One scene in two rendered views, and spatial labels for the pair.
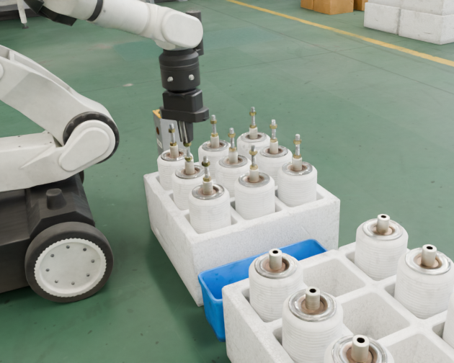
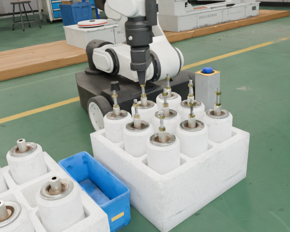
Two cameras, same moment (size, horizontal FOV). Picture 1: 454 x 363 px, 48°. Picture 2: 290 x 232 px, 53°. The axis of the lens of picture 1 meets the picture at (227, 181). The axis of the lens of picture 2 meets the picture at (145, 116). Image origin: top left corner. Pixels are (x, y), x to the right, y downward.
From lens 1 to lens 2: 125 cm
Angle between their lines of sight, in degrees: 68
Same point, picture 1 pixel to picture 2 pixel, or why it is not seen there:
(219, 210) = (107, 127)
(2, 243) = (94, 93)
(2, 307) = not seen: hidden behind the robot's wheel
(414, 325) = not seen: outside the picture
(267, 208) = (129, 148)
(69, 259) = (98, 114)
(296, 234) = (134, 181)
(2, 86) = (120, 22)
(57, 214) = (106, 92)
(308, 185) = (150, 153)
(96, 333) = (76, 148)
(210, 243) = (96, 141)
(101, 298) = not seen: hidden behind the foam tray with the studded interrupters
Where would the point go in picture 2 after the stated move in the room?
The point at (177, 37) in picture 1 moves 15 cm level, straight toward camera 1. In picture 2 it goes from (114, 7) to (65, 12)
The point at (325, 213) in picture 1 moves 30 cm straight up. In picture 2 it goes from (151, 184) to (142, 80)
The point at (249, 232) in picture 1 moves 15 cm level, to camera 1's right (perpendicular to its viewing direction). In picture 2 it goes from (111, 153) to (119, 179)
